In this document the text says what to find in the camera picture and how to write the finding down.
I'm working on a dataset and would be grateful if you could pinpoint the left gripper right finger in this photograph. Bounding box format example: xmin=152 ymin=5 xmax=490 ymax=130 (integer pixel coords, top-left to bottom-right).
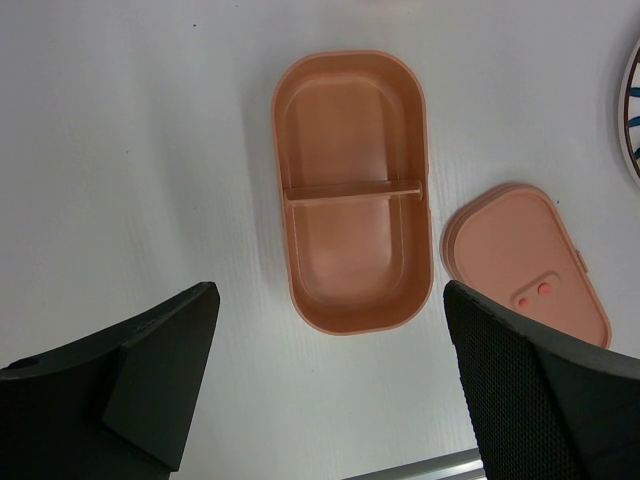
xmin=443 ymin=281 xmax=639 ymax=479

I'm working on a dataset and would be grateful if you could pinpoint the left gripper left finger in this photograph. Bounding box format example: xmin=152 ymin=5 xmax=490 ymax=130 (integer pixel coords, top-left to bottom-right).
xmin=1 ymin=282 xmax=220 ymax=479

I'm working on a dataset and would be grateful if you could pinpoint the striped round plate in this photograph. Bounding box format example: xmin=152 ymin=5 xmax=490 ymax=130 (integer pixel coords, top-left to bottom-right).
xmin=617 ymin=42 xmax=639 ymax=185

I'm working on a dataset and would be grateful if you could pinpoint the centre pink box lid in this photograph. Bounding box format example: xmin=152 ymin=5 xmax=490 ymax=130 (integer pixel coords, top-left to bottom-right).
xmin=441 ymin=183 xmax=612 ymax=348

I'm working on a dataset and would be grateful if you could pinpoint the near pink lunch box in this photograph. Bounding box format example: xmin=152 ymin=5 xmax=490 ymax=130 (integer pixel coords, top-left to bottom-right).
xmin=271 ymin=50 xmax=434 ymax=336

